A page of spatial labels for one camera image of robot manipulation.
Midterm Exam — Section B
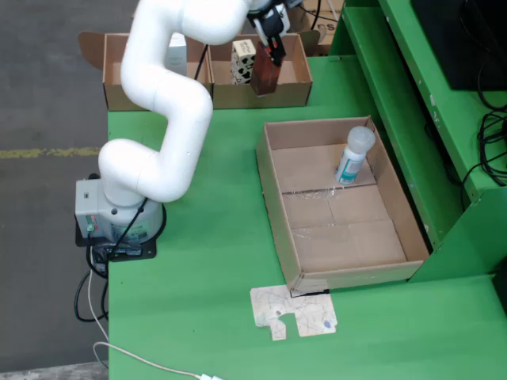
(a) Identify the printed brown cardboard box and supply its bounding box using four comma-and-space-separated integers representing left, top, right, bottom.
288, 0, 345, 55

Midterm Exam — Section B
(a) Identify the white bottle with teal label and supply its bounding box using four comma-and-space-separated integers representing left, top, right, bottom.
334, 125, 376, 186

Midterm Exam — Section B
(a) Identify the green metal shelf unit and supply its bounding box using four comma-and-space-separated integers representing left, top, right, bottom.
330, 0, 507, 284

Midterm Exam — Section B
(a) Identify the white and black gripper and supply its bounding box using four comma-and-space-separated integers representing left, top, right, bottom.
247, 2, 291, 67

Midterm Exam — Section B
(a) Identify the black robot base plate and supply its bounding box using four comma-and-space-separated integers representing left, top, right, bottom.
74, 221, 158, 263

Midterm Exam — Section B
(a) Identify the thin black cable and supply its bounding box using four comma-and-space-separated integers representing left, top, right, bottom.
308, 0, 344, 31

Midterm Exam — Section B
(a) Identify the scribbled flat cardboard piece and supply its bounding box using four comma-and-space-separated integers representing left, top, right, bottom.
249, 284, 339, 342

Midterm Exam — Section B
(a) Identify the white cable with plug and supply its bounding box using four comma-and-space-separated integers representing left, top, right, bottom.
87, 253, 225, 380

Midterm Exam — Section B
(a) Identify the shallow cardboard tray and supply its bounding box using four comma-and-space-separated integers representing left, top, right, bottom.
255, 115, 431, 293

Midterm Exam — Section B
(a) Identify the white carton box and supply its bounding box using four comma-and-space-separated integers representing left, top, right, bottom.
166, 32, 188, 77

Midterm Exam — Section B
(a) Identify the red carton box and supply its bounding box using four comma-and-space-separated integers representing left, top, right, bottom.
250, 41, 283, 98

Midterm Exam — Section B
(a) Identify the black monitor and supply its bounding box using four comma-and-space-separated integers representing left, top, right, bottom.
411, 0, 507, 91

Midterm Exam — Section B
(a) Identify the cow print carton box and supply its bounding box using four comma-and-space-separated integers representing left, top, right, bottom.
231, 39, 257, 86

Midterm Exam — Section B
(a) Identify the tangle of black cables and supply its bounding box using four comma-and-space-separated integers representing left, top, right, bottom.
461, 59, 507, 199

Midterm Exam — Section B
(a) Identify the open brown cardboard box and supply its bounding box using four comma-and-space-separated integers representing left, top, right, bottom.
206, 32, 322, 110
78, 30, 214, 112

